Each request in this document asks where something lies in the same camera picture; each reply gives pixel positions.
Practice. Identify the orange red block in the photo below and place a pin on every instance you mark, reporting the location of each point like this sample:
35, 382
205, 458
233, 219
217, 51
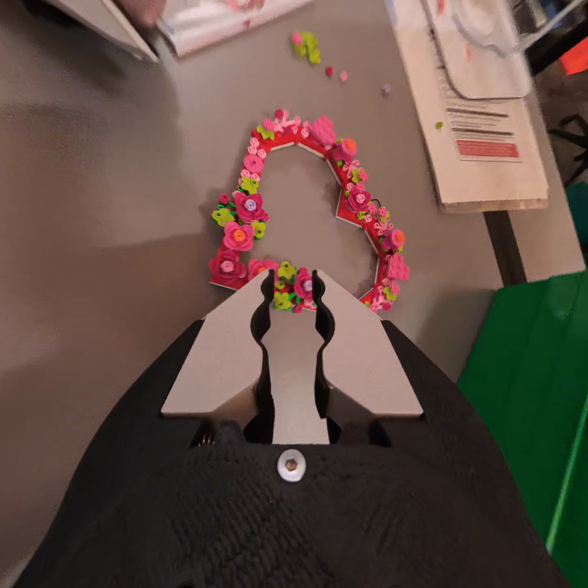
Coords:
576, 59

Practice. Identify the clear plastic bag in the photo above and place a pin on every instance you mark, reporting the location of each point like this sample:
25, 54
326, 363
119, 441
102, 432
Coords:
487, 69

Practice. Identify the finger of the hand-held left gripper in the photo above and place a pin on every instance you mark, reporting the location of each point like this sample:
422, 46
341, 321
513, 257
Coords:
105, 27

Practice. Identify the lime and pink lego cluster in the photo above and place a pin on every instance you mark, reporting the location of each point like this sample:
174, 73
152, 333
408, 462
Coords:
308, 43

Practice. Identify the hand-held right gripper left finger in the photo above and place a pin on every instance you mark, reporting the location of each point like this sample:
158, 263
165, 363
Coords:
220, 363

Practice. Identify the red lego heart flower wreath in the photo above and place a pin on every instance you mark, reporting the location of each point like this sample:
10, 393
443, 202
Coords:
239, 236

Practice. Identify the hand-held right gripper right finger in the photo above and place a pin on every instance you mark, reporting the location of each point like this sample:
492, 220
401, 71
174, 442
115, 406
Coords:
367, 363

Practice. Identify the green box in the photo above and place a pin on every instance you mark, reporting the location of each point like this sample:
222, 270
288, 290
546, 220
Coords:
528, 390

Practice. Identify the glossy white instruction booklet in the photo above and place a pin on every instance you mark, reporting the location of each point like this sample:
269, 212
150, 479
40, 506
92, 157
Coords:
206, 27

